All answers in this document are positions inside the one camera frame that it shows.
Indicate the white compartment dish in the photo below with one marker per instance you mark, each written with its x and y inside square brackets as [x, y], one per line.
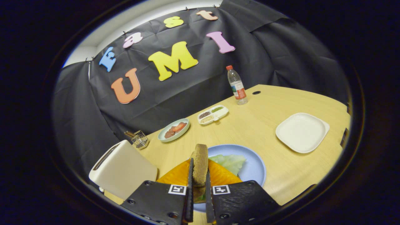
[215, 116]

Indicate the red tomato slices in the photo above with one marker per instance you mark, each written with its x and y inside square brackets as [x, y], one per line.
[179, 127]

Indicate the white toaster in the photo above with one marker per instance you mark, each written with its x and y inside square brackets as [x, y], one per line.
[125, 172]

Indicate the small black block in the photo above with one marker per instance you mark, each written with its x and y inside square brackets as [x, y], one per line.
[344, 137]

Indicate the toasted brown bread slice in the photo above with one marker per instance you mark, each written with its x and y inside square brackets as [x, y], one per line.
[200, 165]

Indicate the clear plastic water bottle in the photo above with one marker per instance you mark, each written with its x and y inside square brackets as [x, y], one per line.
[239, 90]

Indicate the pale green plate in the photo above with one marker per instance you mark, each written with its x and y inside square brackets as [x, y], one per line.
[162, 137]

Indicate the brown meat slices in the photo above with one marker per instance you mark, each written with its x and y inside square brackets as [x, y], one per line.
[169, 134]

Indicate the green lettuce leaf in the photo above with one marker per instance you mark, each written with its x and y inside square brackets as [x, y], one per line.
[231, 162]

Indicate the light blue round plate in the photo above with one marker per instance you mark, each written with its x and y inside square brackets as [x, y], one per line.
[253, 165]

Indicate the white square plate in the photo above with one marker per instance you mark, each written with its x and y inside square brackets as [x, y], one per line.
[301, 132]

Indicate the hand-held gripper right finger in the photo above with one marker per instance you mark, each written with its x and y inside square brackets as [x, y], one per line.
[208, 203]

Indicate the brown sandwich base bread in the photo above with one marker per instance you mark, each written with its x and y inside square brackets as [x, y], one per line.
[199, 191]

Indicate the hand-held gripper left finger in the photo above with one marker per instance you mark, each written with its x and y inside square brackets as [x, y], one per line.
[190, 203]

